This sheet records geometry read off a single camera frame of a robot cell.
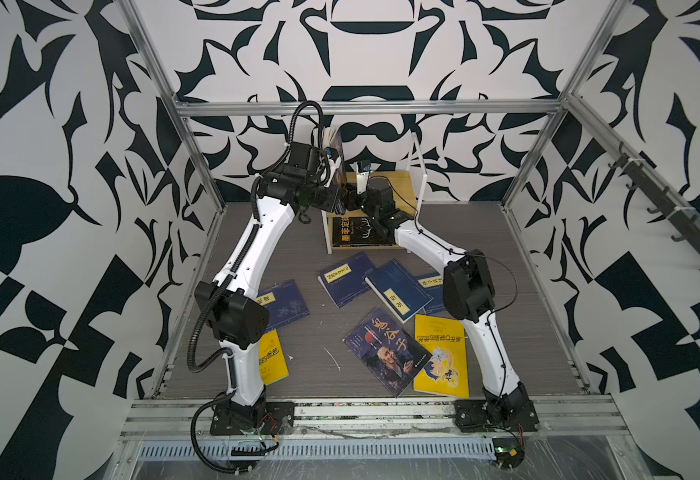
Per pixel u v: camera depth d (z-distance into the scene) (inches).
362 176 32.7
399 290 37.2
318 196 26.4
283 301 36.5
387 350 32.8
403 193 40.7
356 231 41.5
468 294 23.8
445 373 31.3
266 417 28.5
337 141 32.4
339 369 32.4
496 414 25.7
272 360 32.7
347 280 38.4
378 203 29.4
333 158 27.5
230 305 18.2
